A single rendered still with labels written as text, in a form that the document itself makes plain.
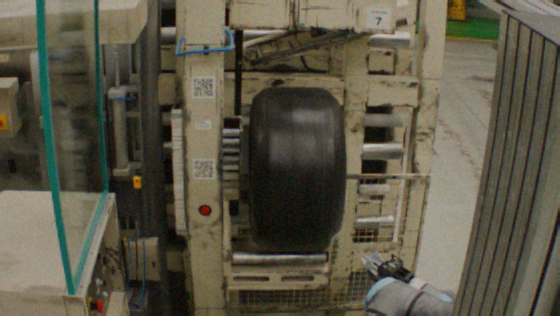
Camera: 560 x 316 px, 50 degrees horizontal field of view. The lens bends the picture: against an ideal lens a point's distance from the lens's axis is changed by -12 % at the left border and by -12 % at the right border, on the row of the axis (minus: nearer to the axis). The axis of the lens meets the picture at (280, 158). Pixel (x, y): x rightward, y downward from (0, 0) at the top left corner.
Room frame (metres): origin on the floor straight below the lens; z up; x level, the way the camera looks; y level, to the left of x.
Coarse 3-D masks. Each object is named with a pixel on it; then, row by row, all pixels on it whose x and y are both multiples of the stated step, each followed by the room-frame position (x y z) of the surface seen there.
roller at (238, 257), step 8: (240, 256) 1.99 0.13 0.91; (248, 256) 2.00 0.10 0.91; (256, 256) 2.00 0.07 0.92; (264, 256) 2.00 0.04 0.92; (272, 256) 2.00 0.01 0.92; (280, 256) 2.00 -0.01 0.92; (288, 256) 2.01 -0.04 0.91; (296, 256) 2.01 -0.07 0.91; (304, 256) 2.01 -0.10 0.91; (312, 256) 2.01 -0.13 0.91; (320, 256) 2.01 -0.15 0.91; (328, 256) 2.02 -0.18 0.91
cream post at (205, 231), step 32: (192, 0) 2.05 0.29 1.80; (224, 0) 2.13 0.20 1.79; (192, 32) 2.05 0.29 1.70; (192, 64) 2.05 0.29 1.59; (192, 128) 2.05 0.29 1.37; (192, 192) 2.05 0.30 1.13; (192, 224) 2.05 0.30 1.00; (192, 256) 2.05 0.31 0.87; (192, 288) 2.05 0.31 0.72; (224, 288) 2.07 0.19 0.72
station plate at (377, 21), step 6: (372, 12) 2.36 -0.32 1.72; (378, 12) 2.36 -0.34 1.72; (384, 12) 2.36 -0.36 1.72; (390, 12) 2.36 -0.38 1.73; (372, 18) 2.36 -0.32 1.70; (378, 18) 2.36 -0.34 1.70; (384, 18) 2.36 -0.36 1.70; (390, 18) 2.36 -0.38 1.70; (366, 24) 2.36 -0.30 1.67; (372, 24) 2.36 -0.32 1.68; (378, 24) 2.36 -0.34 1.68; (384, 24) 2.36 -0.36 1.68
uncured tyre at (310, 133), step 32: (256, 96) 2.19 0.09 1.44; (288, 96) 2.12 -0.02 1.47; (320, 96) 2.13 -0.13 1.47; (256, 128) 2.01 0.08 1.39; (288, 128) 1.98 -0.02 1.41; (320, 128) 1.99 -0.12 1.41; (256, 160) 1.94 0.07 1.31; (288, 160) 1.91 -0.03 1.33; (320, 160) 1.92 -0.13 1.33; (256, 192) 1.90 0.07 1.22; (288, 192) 1.88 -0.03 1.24; (320, 192) 1.88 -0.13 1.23; (256, 224) 1.91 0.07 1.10; (288, 224) 1.88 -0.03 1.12; (320, 224) 1.89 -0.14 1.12
